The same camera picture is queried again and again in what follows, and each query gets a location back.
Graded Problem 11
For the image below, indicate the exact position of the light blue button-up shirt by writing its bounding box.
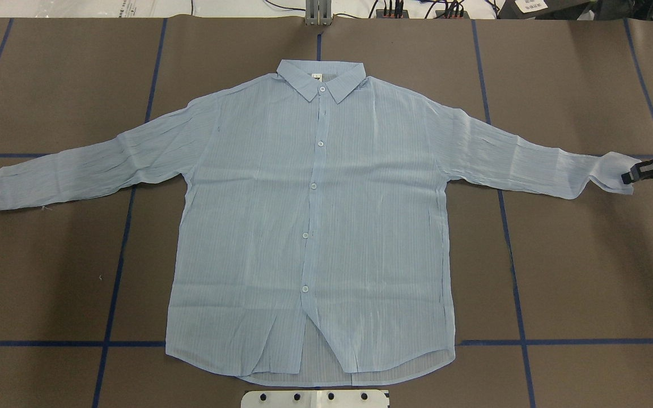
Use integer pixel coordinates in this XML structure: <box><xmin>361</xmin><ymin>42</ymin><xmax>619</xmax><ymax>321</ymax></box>
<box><xmin>0</xmin><ymin>59</ymin><xmax>637</xmax><ymax>387</ymax></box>

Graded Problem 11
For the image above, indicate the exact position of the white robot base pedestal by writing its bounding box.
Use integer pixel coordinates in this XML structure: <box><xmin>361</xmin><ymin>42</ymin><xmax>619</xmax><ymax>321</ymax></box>
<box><xmin>240</xmin><ymin>389</ymin><xmax>391</xmax><ymax>407</ymax></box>

